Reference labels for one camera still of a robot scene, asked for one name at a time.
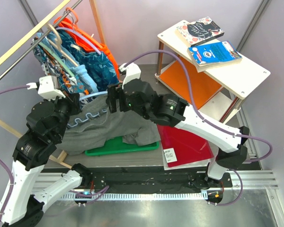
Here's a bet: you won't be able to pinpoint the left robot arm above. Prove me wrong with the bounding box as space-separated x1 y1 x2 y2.
0 94 92 227

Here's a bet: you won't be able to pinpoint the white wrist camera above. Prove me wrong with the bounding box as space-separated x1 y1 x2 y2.
118 63 141 88
26 76 66 101

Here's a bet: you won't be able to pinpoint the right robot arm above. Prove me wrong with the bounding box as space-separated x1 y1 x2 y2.
106 79 249 187

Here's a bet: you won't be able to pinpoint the light blue shorts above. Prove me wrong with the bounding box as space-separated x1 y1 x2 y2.
33 32 98 95

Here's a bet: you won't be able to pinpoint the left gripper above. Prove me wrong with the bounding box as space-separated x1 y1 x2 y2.
48 87 84 140

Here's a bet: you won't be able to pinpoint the light blue hanger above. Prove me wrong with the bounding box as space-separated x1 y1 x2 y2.
67 91 108 129

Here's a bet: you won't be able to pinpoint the grey shorts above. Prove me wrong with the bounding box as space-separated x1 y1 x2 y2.
56 108 160 155

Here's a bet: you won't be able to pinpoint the floral cover book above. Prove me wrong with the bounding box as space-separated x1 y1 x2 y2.
175 17 225 47

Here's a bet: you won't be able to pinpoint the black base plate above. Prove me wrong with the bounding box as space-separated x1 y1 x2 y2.
91 171 232 191

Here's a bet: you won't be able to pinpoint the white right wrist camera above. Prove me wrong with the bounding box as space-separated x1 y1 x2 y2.
118 63 141 88

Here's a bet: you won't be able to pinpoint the blue cover book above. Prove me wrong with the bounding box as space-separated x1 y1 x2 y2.
187 41 242 69

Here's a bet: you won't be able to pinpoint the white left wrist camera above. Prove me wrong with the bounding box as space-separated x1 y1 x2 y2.
26 76 66 101

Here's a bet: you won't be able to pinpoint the orange folder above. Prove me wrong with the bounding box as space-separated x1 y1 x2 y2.
159 57 222 109

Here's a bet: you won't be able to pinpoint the red folder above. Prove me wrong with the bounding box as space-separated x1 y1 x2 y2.
157 125 213 167

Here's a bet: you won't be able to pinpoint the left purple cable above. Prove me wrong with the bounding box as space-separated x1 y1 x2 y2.
0 85 111 227

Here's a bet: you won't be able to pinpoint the green plastic tray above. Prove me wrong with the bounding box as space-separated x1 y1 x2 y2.
84 137 159 156

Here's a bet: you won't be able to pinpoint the wooden clothes rack frame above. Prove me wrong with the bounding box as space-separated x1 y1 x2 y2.
0 0 107 170

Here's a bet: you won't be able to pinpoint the dark teal patterned shorts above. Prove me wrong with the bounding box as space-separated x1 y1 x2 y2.
58 30 119 93

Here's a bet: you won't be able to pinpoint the orange hanger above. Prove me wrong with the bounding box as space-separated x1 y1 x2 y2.
65 7 79 26

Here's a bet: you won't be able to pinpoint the white two-tier side table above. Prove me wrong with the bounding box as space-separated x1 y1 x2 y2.
158 20 270 123

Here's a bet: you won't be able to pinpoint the mint green hanger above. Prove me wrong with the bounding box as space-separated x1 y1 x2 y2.
38 42 74 77

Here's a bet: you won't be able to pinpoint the orange teal cartoon shorts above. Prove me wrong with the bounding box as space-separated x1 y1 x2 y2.
33 42 93 97

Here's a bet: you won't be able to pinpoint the beige hanger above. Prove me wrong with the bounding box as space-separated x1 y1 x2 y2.
46 23 78 67

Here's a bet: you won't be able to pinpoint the metal clothes rail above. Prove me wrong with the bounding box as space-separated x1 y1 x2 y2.
0 0 84 88

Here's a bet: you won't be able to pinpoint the white papers under folder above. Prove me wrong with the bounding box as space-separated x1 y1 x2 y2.
162 148 210 171

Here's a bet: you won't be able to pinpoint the lilac hanger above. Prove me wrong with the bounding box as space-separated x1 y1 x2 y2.
56 27 101 55

